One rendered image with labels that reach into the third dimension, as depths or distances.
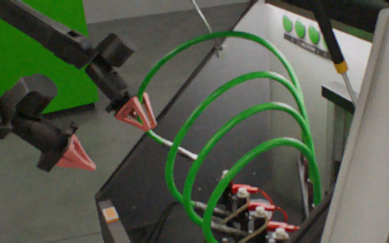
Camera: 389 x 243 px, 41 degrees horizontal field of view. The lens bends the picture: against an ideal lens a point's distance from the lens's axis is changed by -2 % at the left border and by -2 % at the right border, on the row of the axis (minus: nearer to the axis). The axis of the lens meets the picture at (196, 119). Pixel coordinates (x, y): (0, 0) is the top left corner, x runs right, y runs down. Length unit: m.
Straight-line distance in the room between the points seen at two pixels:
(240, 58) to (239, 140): 0.25
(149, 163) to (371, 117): 0.82
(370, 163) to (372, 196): 0.05
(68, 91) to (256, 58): 3.07
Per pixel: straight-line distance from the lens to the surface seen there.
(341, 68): 0.81
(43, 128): 1.03
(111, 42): 1.21
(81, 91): 4.44
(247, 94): 1.50
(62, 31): 1.24
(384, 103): 0.77
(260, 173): 1.64
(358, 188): 0.81
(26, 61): 4.31
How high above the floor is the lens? 1.74
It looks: 25 degrees down
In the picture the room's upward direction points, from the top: 5 degrees counter-clockwise
